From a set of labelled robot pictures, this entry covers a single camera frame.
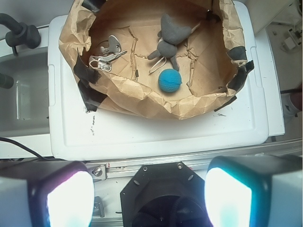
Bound dark gray faucet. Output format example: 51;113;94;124
0;13;41;56

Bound black octagonal mount plate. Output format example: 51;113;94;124
120;162;212;227

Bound blue textured ball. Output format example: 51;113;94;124
158;69;182;93

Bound black cable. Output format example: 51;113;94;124
0;137;69;162

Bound gray plush mouse toy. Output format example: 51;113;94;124
147;14;201;73

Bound silver key bunch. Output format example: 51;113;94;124
89;35;127;72

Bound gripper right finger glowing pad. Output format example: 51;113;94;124
204;155;303;227

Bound white sink basin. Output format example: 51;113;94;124
0;47;49;137

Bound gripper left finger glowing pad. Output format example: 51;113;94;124
0;160;95;227

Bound white plastic bin lid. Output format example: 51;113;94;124
48;1;269;160

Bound aluminium frame rail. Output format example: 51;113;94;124
85;138;303;182

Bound crumpled brown paper bag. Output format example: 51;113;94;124
59;0;254;120

